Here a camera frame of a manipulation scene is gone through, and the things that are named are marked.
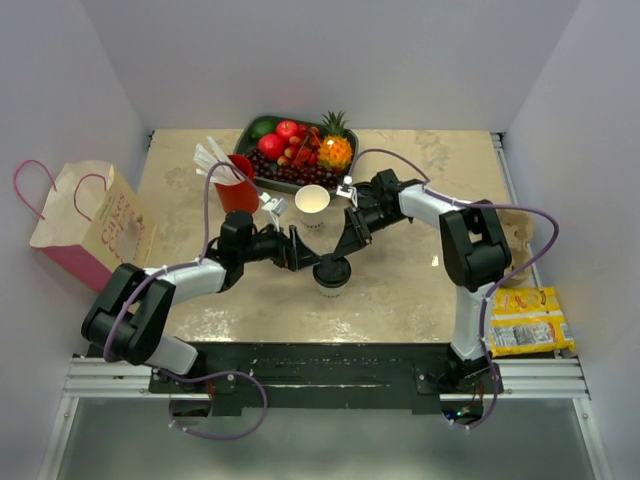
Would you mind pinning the paper bag pink handles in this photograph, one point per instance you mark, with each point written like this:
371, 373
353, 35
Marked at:
91, 222

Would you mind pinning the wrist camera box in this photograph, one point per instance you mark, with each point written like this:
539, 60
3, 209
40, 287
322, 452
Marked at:
273, 207
347, 190

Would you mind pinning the yellow snack bag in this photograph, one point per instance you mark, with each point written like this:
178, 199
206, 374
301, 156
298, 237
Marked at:
528, 321

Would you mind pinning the white paper coffee cup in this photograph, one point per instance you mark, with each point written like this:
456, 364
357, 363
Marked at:
332, 290

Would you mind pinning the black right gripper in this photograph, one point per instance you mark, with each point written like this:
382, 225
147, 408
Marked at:
353, 238

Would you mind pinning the green lime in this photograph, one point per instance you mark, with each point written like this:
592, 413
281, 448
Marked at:
262, 128

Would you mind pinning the orange plastic pineapple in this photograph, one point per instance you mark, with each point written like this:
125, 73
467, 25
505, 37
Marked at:
335, 152

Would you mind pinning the black coffee cup lid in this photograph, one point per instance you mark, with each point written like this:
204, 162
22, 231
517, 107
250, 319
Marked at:
363, 195

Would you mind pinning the red apple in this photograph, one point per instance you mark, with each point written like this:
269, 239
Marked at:
271, 146
286, 129

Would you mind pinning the aluminium frame rail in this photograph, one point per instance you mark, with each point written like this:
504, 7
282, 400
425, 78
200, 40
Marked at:
519, 379

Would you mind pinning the brown cardboard cup carrier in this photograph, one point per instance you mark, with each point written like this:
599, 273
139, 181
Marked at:
518, 229

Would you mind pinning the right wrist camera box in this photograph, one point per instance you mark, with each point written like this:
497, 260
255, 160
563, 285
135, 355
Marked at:
347, 190

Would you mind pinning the dark green fruit tray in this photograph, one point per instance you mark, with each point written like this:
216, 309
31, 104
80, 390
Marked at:
245, 143

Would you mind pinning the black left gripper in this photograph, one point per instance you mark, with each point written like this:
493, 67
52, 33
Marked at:
291, 252

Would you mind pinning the dark red grape bunch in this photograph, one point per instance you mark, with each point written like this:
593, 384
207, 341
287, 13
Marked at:
296, 173

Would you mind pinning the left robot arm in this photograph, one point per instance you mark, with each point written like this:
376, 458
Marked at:
127, 320

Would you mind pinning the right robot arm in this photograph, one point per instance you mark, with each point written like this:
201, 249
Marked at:
474, 253

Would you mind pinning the red plastic cup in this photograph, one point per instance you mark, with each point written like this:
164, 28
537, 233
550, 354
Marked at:
241, 195

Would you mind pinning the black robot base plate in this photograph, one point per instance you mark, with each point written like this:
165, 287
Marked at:
220, 372

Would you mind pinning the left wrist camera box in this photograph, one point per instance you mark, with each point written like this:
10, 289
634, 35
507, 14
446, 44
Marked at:
273, 207

